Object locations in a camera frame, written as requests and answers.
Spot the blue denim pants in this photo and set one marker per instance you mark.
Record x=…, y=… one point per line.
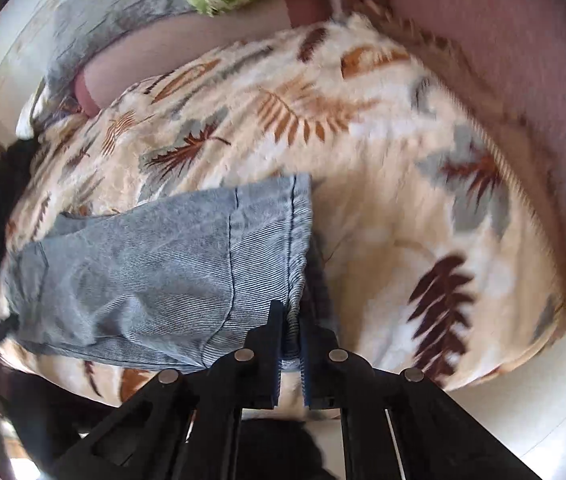
x=163, y=270

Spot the colourful printed cloth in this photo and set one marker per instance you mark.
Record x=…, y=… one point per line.
x=63, y=107

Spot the black cloth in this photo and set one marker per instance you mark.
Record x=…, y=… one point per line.
x=5, y=200

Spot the pink bed sheet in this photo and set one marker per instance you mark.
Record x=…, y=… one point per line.
x=513, y=60

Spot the white pillow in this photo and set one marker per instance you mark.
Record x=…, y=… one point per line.
x=25, y=122

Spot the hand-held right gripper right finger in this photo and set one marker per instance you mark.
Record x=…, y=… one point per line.
x=307, y=370

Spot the grey quilt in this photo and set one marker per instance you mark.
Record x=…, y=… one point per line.
x=108, y=15

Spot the leaf print fleece blanket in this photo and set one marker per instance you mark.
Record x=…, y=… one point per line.
x=388, y=210

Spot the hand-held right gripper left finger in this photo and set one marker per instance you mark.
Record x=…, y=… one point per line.
x=270, y=350

